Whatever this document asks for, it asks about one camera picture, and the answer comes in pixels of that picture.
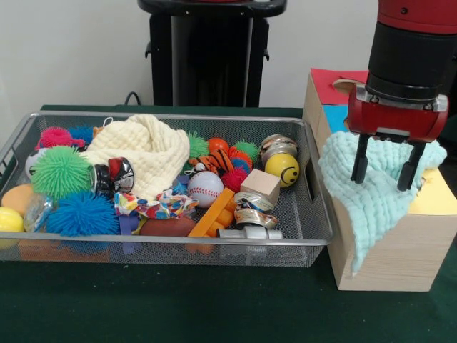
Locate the white baseball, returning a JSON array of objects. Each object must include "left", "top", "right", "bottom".
[{"left": 186, "top": 171, "right": 225, "bottom": 209}]

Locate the large blue spiky ball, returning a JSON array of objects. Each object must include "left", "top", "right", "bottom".
[{"left": 45, "top": 191, "right": 121, "bottom": 237}]

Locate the wooden cube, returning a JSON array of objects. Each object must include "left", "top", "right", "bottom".
[{"left": 239, "top": 169, "right": 282, "bottom": 204}]

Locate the yellow smiley ball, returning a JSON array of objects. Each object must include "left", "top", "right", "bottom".
[{"left": 264, "top": 153, "right": 300, "bottom": 189}]

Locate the wooden box with three holes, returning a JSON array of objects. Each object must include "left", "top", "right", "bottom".
[{"left": 302, "top": 67, "right": 457, "bottom": 292}]

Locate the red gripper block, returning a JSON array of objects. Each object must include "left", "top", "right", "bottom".
[{"left": 346, "top": 85, "right": 449, "bottom": 192}]

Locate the orange plastic comb block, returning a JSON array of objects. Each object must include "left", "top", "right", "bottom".
[{"left": 187, "top": 188, "right": 236, "bottom": 239}]

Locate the plain yellow ball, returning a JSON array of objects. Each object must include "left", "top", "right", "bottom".
[{"left": 0, "top": 207, "right": 25, "bottom": 234}]

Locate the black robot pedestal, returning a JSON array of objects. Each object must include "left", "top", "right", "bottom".
[{"left": 137, "top": 0, "right": 288, "bottom": 107}]

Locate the light blue waffle cloth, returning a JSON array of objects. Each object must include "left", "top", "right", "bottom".
[{"left": 318, "top": 131, "right": 448, "bottom": 277}]

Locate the shallow metal mesh bin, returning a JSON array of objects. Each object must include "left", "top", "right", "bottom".
[{"left": 0, "top": 110, "right": 335, "bottom": 268}]

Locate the colourful patterned cloth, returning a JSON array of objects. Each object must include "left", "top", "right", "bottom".
[{"left": 114, "top": 188, "right": 199, "bottom": 219}]

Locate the large green spiky ball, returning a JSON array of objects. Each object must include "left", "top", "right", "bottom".
[{"left": 30, "top": 145, "right": 93, "bottom": 199}]

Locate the dark green tablecloth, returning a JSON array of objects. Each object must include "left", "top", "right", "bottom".
[{"left": 0, "top": 104, "right": 457, "bottom": 343}]

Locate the cream waffle cloth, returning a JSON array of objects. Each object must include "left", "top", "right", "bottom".
[{"left": 79, "top": 114, "right": 191, "bottom": 201}]

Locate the crushed black red can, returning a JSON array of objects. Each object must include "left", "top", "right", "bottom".
[{"left": 87, "top": 156, "right": 136, "bottom": 196}]

